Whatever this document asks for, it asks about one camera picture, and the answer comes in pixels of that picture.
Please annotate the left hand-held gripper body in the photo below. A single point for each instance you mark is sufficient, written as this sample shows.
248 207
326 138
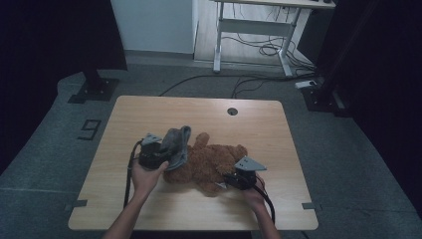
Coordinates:
151 156

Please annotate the white power strip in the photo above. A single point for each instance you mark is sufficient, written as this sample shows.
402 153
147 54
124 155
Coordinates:
306 84

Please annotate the brown teddy bear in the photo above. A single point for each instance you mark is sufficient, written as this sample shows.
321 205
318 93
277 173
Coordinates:
205 166

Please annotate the grey tape strip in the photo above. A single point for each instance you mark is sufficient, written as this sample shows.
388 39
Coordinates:
312 205
78 204

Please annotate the white metal frame desk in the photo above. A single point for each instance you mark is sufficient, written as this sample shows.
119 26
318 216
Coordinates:
255 26

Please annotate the grey fuzzy cloth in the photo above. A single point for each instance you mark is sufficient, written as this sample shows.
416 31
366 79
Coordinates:
177 146

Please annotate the black stand base plate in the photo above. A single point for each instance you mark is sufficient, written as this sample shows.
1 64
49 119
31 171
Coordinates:
96 89
326 99

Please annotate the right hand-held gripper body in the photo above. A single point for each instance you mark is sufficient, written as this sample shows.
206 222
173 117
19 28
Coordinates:
247 176

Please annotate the person's right hand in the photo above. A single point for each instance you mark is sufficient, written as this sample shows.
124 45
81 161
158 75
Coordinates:
253 195

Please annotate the person's left hand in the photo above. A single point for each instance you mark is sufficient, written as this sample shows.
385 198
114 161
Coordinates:
146 181

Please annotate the dark curtain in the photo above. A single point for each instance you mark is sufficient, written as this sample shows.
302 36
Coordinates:
49 49
381 66

